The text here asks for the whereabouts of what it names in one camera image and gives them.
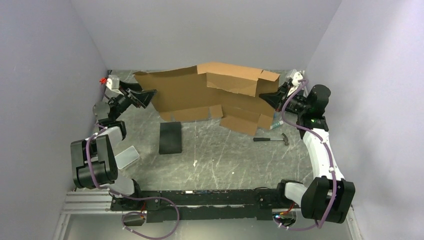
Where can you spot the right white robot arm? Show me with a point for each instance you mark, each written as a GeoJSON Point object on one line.
{"type": "Point", "coordinates": [329, 196]}

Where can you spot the white green glue stick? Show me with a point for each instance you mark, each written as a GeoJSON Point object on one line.
{"type": "Point", "coordinates": [276, 124]}

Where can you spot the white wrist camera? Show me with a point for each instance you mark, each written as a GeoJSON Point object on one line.
{"type": "Point", "coordinates": [112, 82]}
{"type": "Point", "coordinates": [294, 78]}

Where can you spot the silver metal tin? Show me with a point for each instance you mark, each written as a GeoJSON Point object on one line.
{"type": "Point", "coordinates": [127, 158]}

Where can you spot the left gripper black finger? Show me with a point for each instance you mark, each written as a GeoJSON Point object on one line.
{"type": "Point", "coordinates": [141, 99]}
{"type": "Point", "coordinates": [129, 87]}

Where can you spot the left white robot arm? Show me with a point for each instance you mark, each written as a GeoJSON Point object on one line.
{"type": "Point", "coordinates": [94, 163]}

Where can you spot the black rectangular block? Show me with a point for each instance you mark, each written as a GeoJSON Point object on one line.
{"type": "Point", "coordinates": [170, 138]}

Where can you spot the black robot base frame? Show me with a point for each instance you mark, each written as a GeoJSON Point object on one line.
{"type": "Point", "coordinates": [167, 205]}

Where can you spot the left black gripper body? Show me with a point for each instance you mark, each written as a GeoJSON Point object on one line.
{"type": "Point", "coordinates": [120, 103]}

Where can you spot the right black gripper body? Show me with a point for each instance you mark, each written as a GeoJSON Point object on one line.
{"type": "Point", "coordinates": [297, 103]}

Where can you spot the brown cardboard box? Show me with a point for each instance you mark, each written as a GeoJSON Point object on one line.
{"type": "Point", "coordinates": [213, 90]}

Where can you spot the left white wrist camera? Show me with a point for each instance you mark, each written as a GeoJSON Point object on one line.
{"type": "Point", "coordinates": [112, 82]}

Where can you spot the black handled claw hammer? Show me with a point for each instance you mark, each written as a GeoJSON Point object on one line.
{"type": "Point", "coordinates": [283, 138]}

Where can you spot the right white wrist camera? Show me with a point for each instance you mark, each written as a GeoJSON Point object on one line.
{"type": "Point", "coordinates": [294, 78]}

